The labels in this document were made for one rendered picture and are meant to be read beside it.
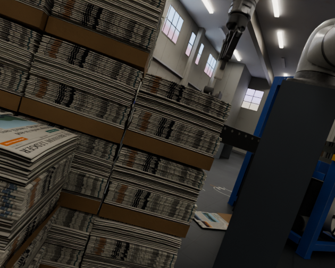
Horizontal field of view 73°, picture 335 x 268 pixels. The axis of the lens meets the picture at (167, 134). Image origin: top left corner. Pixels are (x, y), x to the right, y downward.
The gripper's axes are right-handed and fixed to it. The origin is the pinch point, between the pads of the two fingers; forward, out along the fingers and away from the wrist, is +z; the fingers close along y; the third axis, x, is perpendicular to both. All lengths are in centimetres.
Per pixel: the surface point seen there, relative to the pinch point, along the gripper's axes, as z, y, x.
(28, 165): 38, 48, -39
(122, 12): 0.1, 18.0, -37.5
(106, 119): 29.8, 18.3, -32.7
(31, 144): 36, 43, -41
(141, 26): 1.8, 18.3, -31.4
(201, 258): 96, -36, 38
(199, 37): -351, -934, 140
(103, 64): 15.2, 18.4, -38.0
